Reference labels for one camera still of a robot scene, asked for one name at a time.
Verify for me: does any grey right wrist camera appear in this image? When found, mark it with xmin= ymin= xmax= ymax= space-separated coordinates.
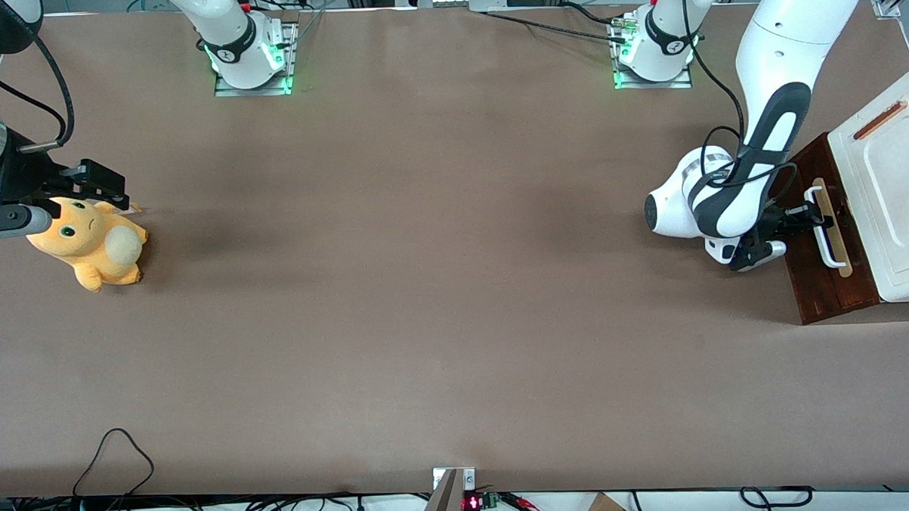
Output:
xmin=0 ymin=203 xmax=54 ymax=242

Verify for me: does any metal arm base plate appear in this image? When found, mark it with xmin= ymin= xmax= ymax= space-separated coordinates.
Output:
xmin=211 ymin=19 xmax=301 ymax=98
xmin=610 ymin=11 xmax=694 ymax=92

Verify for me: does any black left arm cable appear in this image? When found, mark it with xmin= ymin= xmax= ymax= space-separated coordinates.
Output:
xmin=680 ymin=0 xmax=799 ymax=203

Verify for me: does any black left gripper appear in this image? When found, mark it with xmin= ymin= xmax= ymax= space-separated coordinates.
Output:
xmin=727 ymin=203 xmax=836 ymax=271

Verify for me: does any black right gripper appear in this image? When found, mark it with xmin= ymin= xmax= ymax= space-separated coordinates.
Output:
xmin=0 ymin=131 xmax=130 ymax=215

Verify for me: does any copper top handle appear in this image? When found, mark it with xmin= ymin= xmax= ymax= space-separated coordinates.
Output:
xmin=852 ymin=101 xmax=909 ymax=141

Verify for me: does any orange plush toy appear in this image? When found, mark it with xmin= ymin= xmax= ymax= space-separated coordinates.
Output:
xmin=25 ymin=194 xmax=151 ymax=296

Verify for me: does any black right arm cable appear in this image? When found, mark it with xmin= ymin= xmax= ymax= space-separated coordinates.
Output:
xmin=0 ymin=31 xmax=76 ymax=155

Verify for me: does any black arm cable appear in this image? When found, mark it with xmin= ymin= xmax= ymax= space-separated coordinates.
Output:
xmin=680 ymin=0 xmax=799 ymax=203
xmin=0 ymin=31 xmax=76 ymax=155

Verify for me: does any white drawer handle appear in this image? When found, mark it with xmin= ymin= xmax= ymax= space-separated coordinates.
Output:
xmin=804 ymin=187 xmax=842 ymax=269

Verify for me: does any black cable on table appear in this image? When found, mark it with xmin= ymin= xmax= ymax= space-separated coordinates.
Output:
xmin=482 ymin=0 xmax=633 ymax=49

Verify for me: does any dark wood drawer front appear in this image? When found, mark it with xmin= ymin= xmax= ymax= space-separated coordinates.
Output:
xmin=807 ymin=132 xmax=880 ymax=315

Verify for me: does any gold handle backplate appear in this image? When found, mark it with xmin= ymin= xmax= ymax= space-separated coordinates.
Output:
xmin=812 ymin=177 xmax=854 ymax=278

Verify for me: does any thin black cable loop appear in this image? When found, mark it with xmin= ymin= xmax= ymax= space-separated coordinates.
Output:
xmin=70 ymin=426 xmax=156 ymax=501

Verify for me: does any black looped cable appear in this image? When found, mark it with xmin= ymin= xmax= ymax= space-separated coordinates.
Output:
xmin=737 ymin=484 xmax=815 ymax=509

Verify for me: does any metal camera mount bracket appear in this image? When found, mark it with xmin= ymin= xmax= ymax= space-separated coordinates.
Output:
xmin=415 ymin=466 xmax=478 ymax=511

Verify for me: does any red clip lead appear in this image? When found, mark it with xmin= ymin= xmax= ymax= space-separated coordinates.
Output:
xmin=499 ymin=492 xmax=556 ymax=511

